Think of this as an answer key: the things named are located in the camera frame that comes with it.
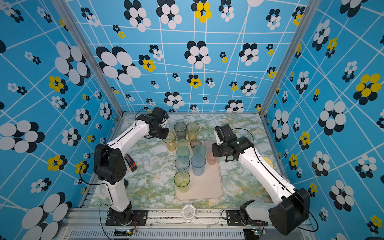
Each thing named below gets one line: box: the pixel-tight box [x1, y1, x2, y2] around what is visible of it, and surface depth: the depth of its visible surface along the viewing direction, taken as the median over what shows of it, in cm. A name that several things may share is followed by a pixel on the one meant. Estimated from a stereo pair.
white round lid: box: [181, 204, 197, 222], surface depth 71 cm
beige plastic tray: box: [175, 161, 223, 201], surface depth 85 cm
